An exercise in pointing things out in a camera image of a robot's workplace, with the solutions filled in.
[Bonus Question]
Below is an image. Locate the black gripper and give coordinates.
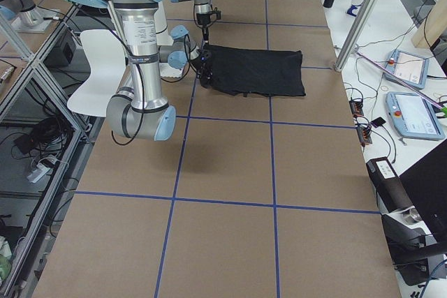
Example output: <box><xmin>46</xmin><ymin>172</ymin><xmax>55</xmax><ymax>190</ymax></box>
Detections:
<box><xmin>191</xmin><ymin>50</ymin><xmax>212</xmax><ymax>80</ymax></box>
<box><xmin>196</xmin><ymin>10</ymin><xmax>221</xmax><ymax>44</ymax></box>

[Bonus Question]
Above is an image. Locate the black graphic t-shirt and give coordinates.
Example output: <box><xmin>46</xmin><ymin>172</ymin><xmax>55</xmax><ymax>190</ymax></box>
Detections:
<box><xmin>200</xmin><ymin>45</ymin><xmax>306</xmax><ymax>97</ymax></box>

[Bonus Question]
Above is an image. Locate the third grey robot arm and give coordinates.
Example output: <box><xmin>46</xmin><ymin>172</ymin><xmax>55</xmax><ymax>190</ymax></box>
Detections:
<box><xmin>1</xmin><ymin>0</ymin><xmax>50</xmax><ymax>33</ymax></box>

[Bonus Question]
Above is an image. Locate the white plastic chair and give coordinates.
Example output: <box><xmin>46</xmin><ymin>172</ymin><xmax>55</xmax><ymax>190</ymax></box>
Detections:
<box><xmin>67</xmin><ymin>29</ymin><xmax>126</xmax><ymax>117</ymax></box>

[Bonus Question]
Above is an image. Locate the blue tape line lengthwise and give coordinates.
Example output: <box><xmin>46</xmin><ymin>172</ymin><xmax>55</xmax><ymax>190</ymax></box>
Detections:
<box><xmin>265</xmin><ymin>0</ymin><xmax>281</xmax><ymax>298</ymax></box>

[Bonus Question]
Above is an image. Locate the blue tape line crosswise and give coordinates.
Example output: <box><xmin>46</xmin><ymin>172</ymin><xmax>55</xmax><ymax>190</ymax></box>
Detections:
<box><xmin>74</xmin><ymin>191</ymin><xmax>381</xmax><ymax>215</ymax></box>

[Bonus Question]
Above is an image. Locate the far blue teach pendant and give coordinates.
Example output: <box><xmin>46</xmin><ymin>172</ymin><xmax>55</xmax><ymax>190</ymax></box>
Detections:
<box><xmin>384</xmin><ymin>50</ymin><xmax>430</xmax><ymax>89</ymax></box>

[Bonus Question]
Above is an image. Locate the blue teach pendant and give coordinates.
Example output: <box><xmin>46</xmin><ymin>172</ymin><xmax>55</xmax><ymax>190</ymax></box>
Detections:
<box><xmin>384</xmin><ymin>50</ymin><xmax>430</xmax><ymax>89</ymax></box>
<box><xmin>386</xmin><ymin>92</ymin><xmax>445</xmax><ymax>140</ymax></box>

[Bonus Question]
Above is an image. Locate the near blue teach pendant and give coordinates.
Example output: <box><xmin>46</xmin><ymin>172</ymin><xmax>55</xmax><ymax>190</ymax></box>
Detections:
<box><xmin>386</xmin><ymin>92</ymin><xmax>445</xmax><ymax>140</ymax></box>

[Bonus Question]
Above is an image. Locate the black box white label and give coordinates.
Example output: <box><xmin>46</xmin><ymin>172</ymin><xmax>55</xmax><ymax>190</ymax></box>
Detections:
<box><xmin>366</xmin><ymin>157</ymin><xmax>413</xmax><ymax>212</ymax></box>

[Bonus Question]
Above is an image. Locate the black computer monitor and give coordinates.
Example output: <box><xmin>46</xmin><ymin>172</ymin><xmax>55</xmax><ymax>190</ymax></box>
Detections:
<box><xmin>400</xmin><ymin>141</ymin><xmax>447</xmax><ymax>241</ymax></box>

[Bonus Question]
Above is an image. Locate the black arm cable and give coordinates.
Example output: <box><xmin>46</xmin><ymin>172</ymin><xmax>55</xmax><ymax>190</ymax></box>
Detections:
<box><xmin>62</xmin><ymin>0</ymin><xmax>147</xmax><ymax>145</ymax></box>

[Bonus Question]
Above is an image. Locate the aluminium frame post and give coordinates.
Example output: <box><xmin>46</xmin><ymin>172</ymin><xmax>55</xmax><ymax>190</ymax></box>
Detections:
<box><xmin>334</xmin><ymin>0</ymin><xmax>378</xmax><ymax>72</ymax></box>

